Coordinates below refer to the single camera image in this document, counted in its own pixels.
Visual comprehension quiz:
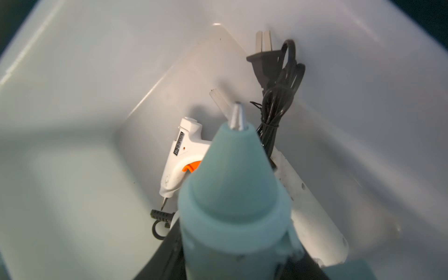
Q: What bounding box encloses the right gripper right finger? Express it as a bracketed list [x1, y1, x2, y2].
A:
[280, 252, 330, 280]

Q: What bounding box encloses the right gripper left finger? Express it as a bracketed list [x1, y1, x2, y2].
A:
[134, 220, 186, 280]

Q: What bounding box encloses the large white glue gun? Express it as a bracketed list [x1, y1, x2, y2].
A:
[194, 90, 349, 267]

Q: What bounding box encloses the large mint glue gun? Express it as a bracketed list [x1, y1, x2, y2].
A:
[178, 103, 305, 280]

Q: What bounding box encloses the small white orange glue gun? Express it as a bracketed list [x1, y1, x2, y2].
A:
[150, 117, 213, 241]

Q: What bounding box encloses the white plastic storage box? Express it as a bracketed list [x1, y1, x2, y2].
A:
[1, 1, 448, 280]

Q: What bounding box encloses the black power cord coil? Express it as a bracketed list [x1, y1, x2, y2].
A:
[246, 30, 306, 165]

